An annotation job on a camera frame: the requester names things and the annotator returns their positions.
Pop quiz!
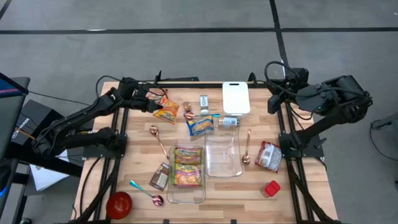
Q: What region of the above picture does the white paper sheet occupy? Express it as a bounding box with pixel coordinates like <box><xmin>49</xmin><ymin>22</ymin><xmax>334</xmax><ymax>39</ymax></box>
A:
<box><xmin>30</xmin><ymin>151</ymin><xmax>71</xmax><ymax>192</ymax></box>

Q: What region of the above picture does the red white ramen packet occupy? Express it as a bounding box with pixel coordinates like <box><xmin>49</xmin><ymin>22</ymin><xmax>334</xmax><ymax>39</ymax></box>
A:
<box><xmin>254</xmin><ymin>140</ymin><xmax>282</xmax><ymax>174</ymax></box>

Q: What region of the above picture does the red bowl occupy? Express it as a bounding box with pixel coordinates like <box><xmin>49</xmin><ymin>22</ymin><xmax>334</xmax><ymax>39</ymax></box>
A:
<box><xmin>106</xmin><ymin>191</ymin><xmax>133</xmax><ymax>220</ymax></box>

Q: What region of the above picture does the glass spice jar white label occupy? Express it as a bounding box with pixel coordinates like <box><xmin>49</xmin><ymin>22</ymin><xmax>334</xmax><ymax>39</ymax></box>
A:
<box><xmin>217</xmin><ymin>116</ymin><xmax>241</xmax><ymax>129</ymax></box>

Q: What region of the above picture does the black floor cable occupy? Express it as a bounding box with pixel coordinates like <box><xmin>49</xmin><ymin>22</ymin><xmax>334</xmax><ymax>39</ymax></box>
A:
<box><xmin>369</xmin><ymin>119</ymin><xmax>398</xmax><ymax>162</ymax></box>

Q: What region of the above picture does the orange ramen packet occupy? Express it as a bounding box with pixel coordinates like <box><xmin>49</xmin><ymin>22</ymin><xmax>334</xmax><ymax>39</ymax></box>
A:
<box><xmin>152</xmin><ymin>94</ymin><xmax>180</xmax><ymax>126</ymax></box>

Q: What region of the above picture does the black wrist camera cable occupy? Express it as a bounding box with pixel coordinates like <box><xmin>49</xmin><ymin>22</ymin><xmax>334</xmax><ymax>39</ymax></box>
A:
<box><xmin>264</xmin><ymin>60</ymin><xmax>301</xmax><ymax>97</ymax></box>
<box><xmin>95</xmin><ymin>74</ymin><xmax>167</xmax><ymax>97</ymax></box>

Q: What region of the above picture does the black power cable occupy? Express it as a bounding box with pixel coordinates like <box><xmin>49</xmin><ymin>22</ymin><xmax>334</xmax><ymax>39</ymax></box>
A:
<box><xmin>79</xmin><ymin>157</ymin><xmax>103</xmax><ymax>218</ymax></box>

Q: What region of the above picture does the clear plastic bin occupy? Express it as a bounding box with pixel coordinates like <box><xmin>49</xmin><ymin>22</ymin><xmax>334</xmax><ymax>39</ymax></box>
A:
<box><xmin>166</xmin><ymin>145</ymin><xmax>207</xmax><ymax>205</ymax></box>
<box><xmin>204</xmin><ymin>124</ymin><xmax>244</xmax><ymax>179</ymax></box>

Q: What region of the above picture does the white plastic bin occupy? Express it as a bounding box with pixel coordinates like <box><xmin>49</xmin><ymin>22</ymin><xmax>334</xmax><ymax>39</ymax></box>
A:
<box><xmin>221</xmin><ymin>81</ymin><xmax>251</xmax><ymax>119</ymax></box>

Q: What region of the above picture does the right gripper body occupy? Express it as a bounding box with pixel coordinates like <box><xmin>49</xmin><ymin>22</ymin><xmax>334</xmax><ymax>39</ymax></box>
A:
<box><xmin>276</xmin><ymin>68</ymin><xmax>315</xmax><ymax>106</ymax></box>

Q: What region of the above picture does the brown taco seasoning packet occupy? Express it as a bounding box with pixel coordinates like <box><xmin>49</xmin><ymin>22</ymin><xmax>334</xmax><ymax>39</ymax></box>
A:
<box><xmin>149</xmin><ymin>162</ymin><xmax>170</xmax><ymax>192</ymax></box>

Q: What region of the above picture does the thin black cable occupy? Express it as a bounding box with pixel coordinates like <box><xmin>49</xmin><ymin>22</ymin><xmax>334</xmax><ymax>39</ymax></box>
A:
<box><xmin>27</xmin><ymin>90</ymin><xmax>91</xmax><ymax>106</ymax></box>

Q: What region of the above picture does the yellow cable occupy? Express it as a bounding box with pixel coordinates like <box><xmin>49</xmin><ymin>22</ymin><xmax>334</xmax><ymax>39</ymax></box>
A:
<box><xmin>17</xmin><ymin>128</ymin><xmax>37</xmax><ymax>141</ymax></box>

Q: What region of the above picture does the iridescent spoon teal handle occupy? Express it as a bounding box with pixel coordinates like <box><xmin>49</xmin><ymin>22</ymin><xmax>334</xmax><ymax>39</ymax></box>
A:
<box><xmin>129</xmin><ymin>179</ymin><xmax>165</xmax><ymax>207</ymax></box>

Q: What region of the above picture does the black box white lettering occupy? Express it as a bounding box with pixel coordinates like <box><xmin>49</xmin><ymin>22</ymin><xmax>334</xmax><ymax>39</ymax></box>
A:
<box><xmin>12</xmin><ymin>98</ymin><xmax>58</xmax><ymax>147</ymax></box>

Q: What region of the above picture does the black metal beam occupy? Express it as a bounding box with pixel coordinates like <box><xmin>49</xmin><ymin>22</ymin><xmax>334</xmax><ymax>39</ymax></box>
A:
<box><xmin>4</xmin><ymin>141</ymin><xmax>84</xmax><ymax>178</ymax></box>

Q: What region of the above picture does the iridescent spoon blue handle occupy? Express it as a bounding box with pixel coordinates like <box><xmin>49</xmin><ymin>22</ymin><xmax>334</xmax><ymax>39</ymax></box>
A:
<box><xmin>182</xmin><ymin>111</ymin><xmax>221</xmax><ymax>121</ymax></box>

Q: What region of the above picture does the white shaker bottle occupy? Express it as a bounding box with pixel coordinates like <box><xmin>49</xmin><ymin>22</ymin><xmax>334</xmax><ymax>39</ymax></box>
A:
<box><xmin>199</xmin><ymin>94</ymin><xmax>210</xmax><ymax>115</ymax></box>

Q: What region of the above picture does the black monitor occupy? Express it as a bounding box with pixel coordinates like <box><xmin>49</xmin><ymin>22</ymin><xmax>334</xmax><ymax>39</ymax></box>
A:
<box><xmin>0</xmin><ymin>72</ymin><xmax>31</xmax><ymax>161</ymax></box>

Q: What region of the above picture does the blue ramen packet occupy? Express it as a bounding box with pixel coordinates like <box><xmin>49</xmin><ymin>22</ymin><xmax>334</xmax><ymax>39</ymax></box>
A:
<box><xmin>185</xmin><ymin>114</ymin><xmax>215</xmax><ymax>137</ymax></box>

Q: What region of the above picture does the rose gold spoon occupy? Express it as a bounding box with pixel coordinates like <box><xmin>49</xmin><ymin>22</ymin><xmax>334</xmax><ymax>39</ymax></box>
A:
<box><xmin>241</xmin><ymin>128</ymin><xmax>252</xmax><ymax>166</ymax></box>
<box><xmin>149</xmin><ymin>125</ymin><xmax>170</xmax><ymax>161</ymax></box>

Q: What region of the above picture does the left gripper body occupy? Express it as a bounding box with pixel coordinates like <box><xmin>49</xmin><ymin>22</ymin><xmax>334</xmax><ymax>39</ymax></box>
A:
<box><xmin>133</xmin><ymin>93</ymin><xmax>155</xmax><ymax>110</ymax></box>

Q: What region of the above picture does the red lid spice jar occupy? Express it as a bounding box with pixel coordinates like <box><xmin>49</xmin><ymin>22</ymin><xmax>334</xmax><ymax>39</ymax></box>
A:
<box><xmin>260</xmin><ymin>180</ymin><xmax>282</xmax><ymax>199</ymax></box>

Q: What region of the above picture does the green ramen packet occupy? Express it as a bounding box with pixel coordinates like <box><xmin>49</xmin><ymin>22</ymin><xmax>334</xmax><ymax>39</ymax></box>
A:
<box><xmin>172</xmin><ymin>146</ymin><xmax>203</xmax><ymax>188</ymax></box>

